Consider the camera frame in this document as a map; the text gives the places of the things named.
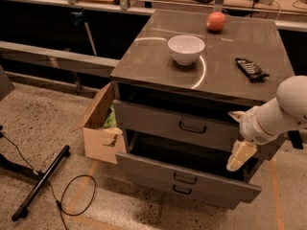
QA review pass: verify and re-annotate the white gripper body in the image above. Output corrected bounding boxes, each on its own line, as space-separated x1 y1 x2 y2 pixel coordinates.
239 106 277 145

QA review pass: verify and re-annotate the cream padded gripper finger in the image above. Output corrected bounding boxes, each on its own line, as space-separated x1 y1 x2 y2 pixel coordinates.
228 111 245 123
226 140 257 172

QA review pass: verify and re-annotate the grey top drawer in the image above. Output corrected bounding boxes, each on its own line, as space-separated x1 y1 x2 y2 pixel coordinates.
113 100 242 152

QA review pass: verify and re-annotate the grey drawer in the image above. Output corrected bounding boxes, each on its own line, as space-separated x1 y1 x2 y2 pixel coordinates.
116 131 261 203
113 100 242 152
128 173 239 209

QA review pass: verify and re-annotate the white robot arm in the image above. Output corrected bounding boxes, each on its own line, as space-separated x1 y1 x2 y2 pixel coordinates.
226 76 307 172

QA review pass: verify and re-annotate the grey middle drawer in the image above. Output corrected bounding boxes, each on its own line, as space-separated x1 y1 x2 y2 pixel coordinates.
116 131 261 203

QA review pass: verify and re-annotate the grey bottom drawer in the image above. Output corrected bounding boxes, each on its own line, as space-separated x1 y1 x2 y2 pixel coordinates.
128 173 239 209

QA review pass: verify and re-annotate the grey metal drawer cabinet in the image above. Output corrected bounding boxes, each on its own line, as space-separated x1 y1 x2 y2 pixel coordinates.
109 9 296 210

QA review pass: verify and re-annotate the black snack bar wrapper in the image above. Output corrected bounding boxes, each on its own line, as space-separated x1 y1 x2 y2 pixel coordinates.
235 57 269 81

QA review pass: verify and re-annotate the white ceramic bowl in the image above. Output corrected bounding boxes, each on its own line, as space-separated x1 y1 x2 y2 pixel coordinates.
168 35 205 65

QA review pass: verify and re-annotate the red apple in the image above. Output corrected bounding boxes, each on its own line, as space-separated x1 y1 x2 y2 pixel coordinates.
206 11 225 32

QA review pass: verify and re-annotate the green bag in box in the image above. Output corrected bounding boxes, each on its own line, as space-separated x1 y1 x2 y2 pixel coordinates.
104 105 117 128

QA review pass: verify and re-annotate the brown cardboard box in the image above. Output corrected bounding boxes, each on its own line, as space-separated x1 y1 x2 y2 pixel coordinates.
71 83 126 164

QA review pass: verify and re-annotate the black stand leg bar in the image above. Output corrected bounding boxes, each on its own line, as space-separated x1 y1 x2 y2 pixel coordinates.
12 145 70 222

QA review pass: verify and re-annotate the grey metal rail beam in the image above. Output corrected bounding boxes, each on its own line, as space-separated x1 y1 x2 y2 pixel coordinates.
0 41 119 78

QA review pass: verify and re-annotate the black floor cable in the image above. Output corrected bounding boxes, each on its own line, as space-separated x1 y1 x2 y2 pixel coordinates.
0 125 97 230

